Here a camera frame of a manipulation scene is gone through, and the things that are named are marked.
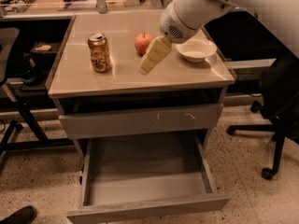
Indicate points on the open middle drawer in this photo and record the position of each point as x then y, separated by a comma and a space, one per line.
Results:
147, 175

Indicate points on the white bowl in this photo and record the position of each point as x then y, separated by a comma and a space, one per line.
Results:
196, 49

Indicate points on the closed top drawer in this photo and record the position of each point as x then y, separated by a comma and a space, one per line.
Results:
138, 121

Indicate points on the dark shoe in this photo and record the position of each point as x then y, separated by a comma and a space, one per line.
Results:
25, 215

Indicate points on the black office chair right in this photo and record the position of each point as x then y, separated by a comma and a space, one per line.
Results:
280, 92

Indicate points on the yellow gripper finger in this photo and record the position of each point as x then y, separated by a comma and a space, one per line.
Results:
158, 49

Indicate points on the red apple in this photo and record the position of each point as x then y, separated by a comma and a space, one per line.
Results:
142, 42

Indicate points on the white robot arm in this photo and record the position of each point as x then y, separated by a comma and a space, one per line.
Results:
182, 19

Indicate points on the orange soda can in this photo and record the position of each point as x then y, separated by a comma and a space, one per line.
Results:
99, 52

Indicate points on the grey drawer cabinet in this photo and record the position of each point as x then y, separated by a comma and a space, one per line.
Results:
77, 89

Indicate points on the black chair left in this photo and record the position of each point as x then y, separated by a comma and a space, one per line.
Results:
8, 37

